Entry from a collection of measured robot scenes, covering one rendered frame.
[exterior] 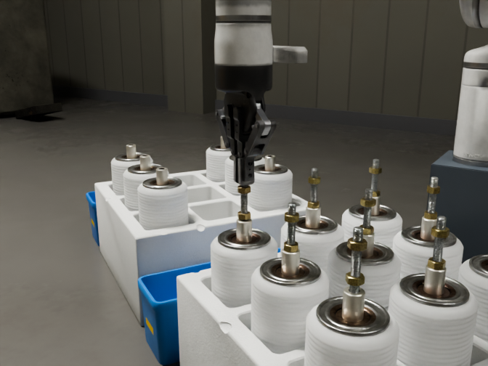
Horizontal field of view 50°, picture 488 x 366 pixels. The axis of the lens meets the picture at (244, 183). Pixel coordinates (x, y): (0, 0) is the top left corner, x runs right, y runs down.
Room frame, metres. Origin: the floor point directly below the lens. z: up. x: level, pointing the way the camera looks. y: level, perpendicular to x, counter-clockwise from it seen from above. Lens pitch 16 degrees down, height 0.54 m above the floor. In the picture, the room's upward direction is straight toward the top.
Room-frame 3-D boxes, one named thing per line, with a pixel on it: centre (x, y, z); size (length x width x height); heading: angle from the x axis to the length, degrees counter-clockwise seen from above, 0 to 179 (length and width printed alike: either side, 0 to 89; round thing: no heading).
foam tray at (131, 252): (1.13, 0.10, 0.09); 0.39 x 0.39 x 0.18; 26
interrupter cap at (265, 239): (0.70, 0.00, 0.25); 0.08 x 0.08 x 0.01
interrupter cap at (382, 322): (0.49, -0.11, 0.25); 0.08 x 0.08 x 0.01
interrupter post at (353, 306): (0.49, -0.11, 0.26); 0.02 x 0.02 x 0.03
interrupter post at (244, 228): (0.70, 0.00, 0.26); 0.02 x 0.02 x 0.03
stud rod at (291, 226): (0.59, -0.06, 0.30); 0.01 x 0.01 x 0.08
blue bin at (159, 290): (0.86, 0.03, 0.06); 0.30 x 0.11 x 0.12; 117
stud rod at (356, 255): (0.49, -0.11, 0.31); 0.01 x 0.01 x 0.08
